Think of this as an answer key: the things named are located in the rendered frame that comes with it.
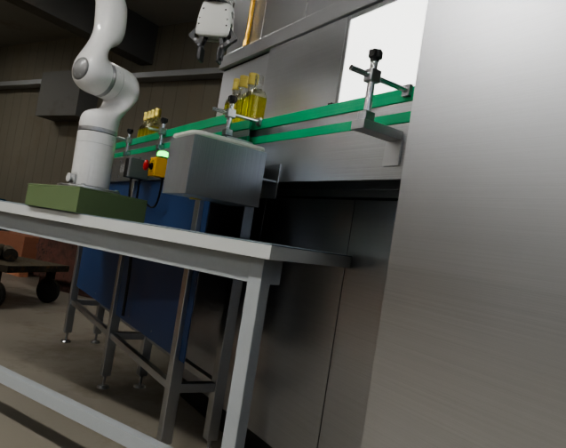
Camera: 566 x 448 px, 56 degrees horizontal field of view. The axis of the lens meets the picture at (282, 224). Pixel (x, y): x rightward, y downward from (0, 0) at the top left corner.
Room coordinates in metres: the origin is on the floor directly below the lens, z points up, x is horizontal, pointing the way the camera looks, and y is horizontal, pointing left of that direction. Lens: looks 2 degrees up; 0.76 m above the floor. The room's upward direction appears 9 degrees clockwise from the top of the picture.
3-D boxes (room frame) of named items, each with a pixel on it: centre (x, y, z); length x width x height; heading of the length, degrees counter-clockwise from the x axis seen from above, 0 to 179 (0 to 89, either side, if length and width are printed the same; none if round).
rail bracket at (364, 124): (1.09, -0.16, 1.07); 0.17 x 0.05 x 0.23; 123
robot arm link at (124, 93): (1.72, 0.62, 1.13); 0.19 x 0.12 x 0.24; 152
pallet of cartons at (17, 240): (6.01, 2.79, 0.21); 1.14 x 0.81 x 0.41; 57
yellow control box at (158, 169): (1.95, 0.48, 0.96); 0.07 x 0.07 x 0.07; 33
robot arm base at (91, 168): (1.68, 0.63, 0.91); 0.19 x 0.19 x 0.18
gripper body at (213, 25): (1.50, 0.28, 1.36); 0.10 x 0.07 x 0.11; 79
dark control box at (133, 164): (2.19, 0.64, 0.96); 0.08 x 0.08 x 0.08; 33
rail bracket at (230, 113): (1.63, 0.19, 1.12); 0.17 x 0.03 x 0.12; 123
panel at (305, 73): (1.65, -0.10, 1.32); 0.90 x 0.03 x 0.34; 33
